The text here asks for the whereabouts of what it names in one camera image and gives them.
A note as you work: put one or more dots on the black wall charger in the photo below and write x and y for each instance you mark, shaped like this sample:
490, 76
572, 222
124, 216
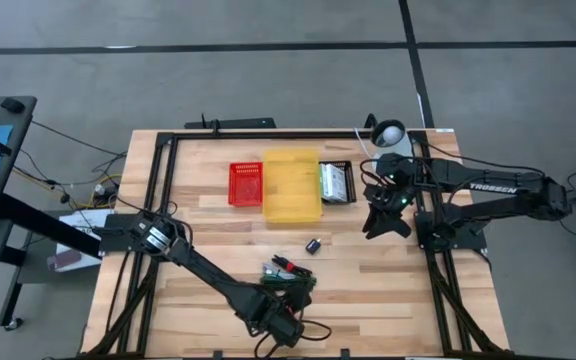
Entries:
313, 246

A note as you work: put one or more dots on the white paper box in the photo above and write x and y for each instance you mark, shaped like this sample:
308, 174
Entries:
83, 235

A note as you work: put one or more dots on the yellow translucent plastic bin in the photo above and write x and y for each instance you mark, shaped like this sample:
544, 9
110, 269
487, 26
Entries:
292, 187

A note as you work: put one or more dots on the black mount bracket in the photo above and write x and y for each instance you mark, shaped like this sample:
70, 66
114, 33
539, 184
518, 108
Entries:
233, 123

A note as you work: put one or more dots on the white box with grey print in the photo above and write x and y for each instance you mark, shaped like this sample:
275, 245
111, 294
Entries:
337, 182

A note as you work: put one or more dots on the dark grey side desk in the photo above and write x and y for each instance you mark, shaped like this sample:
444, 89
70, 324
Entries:
3, 165

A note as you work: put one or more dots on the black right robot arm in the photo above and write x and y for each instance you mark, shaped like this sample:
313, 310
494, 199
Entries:
493, 189

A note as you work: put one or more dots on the black plastic slotted basket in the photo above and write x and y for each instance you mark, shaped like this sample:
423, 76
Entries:
352, 182

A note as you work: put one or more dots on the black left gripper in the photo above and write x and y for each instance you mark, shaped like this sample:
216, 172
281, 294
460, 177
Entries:
298, 299

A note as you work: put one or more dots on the white and green product box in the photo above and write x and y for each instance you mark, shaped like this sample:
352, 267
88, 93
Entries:
324, 182

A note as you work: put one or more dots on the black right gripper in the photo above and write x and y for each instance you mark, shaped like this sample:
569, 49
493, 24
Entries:
393, 197

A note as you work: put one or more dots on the red plastic slotted basket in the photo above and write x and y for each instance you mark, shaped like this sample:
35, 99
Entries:
245, 185

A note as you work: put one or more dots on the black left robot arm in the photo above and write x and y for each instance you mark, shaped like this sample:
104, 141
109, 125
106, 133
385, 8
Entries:
208, 272

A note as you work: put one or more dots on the black computer mouse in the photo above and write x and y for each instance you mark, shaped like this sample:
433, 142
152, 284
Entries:
12, 105

